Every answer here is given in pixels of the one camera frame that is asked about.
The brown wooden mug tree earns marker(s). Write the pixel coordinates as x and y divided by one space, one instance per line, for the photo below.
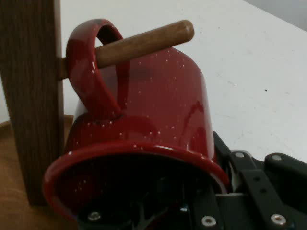
28 95

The red speckled enamel mug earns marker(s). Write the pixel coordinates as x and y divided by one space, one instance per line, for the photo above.
163 95

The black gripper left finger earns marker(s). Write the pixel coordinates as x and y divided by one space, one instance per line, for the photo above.
134 215

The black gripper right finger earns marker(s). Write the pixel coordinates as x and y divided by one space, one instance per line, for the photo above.
275 187

